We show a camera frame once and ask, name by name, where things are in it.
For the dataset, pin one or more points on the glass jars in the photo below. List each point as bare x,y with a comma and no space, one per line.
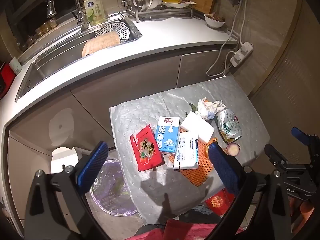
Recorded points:
46,27

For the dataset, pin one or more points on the metal dish rack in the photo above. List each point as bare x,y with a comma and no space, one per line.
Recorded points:
162,11

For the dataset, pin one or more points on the white plate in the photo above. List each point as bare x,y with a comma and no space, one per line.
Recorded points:
176,4

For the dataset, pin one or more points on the stainless steel sink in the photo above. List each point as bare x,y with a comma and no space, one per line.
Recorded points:
62,62

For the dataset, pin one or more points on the perforated metal steamer plate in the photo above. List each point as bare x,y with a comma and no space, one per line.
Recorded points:
115,28

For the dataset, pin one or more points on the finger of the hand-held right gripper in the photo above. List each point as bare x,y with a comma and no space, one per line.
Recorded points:
273,155
298,132

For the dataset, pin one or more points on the white cup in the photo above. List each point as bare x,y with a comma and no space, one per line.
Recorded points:
15,66

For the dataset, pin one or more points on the crushed silver can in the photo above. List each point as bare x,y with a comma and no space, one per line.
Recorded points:
228,126

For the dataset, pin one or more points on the wooden cutting board in sink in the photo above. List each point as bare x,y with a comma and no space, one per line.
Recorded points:
100,45

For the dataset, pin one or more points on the red snack packet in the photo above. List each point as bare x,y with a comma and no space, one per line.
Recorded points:
146,150

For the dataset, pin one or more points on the white wipes packet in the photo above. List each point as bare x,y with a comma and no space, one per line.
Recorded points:
186,152

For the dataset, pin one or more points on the white absorbent table mat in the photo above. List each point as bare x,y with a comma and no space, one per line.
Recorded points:
150,105

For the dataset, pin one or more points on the white power strip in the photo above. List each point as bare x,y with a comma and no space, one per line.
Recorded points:
241,55

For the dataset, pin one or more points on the onion piece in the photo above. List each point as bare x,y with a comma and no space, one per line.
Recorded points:
233,150

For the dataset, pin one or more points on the green dish soap bottle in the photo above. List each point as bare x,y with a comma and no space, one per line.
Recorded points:
94,11

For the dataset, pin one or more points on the white foam block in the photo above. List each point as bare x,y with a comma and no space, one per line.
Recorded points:
197,125

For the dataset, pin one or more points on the white tissue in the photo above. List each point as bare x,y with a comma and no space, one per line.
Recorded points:
208,107

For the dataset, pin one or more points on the orange foam fruit net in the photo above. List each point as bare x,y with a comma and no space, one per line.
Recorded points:
200,172

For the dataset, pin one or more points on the trash bin with purple bag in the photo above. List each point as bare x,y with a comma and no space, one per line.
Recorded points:
110,192

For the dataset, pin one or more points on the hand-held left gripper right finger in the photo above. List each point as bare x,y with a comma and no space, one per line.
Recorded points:
223,166

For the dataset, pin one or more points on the red and black appliance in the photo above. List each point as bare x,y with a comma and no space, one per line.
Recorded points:
5,71

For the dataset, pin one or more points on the white bowl with food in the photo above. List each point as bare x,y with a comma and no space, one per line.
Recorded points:
214,21

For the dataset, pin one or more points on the small red packet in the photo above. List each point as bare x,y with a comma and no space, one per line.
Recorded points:
220,202

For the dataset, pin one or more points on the blue and white milk carton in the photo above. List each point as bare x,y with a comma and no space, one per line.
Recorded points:
166,136

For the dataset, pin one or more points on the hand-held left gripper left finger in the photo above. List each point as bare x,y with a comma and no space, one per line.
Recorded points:
91,166

